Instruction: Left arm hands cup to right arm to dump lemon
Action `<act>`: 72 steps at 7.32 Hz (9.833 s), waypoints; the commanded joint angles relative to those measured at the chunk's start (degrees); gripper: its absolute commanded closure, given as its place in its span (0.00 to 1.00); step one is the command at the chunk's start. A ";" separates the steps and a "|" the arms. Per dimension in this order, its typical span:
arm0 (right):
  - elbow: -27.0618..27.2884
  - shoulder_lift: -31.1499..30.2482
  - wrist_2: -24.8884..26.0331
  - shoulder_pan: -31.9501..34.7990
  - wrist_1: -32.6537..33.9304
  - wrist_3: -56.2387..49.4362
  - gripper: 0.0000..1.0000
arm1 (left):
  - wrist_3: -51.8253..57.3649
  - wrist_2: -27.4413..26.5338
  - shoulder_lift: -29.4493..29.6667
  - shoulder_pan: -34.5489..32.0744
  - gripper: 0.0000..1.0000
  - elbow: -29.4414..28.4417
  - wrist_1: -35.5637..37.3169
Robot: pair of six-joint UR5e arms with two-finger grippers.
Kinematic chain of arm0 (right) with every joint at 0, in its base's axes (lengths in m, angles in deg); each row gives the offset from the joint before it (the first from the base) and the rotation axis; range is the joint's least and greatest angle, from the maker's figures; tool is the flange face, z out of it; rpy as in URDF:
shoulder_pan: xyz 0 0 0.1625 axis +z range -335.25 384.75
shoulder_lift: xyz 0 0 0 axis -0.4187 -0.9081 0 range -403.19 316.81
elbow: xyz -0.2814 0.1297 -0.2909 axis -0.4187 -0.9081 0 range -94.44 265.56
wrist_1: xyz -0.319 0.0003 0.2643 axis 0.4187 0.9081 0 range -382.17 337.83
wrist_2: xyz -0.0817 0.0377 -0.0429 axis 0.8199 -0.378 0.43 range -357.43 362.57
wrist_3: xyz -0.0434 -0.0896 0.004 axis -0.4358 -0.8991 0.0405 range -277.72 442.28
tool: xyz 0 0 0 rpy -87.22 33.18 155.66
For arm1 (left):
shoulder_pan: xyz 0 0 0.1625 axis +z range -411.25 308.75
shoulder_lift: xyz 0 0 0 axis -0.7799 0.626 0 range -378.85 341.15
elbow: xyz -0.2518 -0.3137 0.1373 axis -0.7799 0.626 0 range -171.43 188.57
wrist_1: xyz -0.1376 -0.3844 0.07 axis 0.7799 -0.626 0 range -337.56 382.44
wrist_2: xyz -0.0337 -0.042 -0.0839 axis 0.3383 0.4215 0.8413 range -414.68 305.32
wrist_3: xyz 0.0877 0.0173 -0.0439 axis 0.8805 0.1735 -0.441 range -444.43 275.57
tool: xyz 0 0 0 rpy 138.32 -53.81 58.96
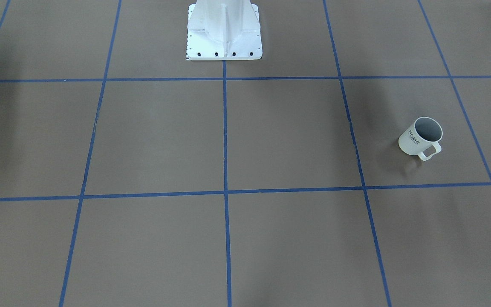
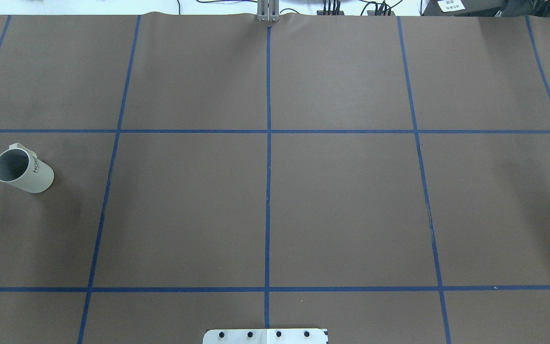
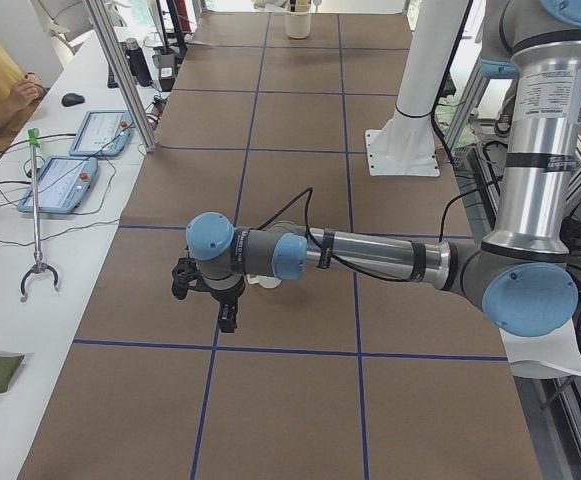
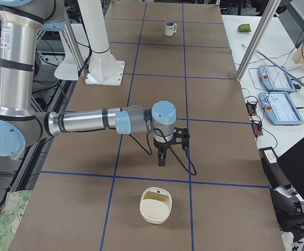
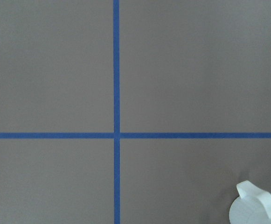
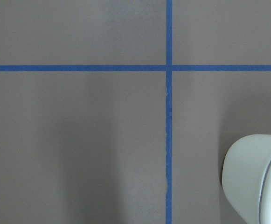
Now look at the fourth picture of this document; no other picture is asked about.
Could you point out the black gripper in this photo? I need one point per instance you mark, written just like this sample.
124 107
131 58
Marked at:
161 146

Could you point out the white mug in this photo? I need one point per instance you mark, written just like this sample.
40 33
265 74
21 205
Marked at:
170 28

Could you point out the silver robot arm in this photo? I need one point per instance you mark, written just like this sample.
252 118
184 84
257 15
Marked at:
20 127

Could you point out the cream oval bowl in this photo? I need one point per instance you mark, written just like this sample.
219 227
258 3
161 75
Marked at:
155 205

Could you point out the orange circuit board lower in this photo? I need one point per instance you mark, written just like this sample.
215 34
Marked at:
257 131

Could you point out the orange circuit board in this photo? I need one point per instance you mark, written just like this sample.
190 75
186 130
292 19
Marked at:
251 109
257 131

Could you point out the orange circuit board upper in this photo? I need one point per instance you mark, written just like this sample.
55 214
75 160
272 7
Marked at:
251 109

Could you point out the black box white label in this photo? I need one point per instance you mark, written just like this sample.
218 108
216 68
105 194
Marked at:
271 168

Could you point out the lower teach pendant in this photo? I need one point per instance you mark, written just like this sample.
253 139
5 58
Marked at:
280 109

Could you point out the teach pendant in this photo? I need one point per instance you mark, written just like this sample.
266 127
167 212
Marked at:
280 109
274 79

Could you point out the upper teach pendant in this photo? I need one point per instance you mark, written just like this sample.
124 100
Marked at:
274 79

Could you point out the green bean bag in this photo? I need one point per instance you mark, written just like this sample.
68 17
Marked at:
244 28

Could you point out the green patterned cloth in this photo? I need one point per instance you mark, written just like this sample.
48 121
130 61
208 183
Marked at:
11 214

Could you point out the green grabber tool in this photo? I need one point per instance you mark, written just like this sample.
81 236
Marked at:
280 67

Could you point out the white pedestal column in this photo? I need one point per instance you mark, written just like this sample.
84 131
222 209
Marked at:
103 68

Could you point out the aluminium frame post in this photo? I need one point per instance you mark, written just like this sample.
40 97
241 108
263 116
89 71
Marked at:
258 34

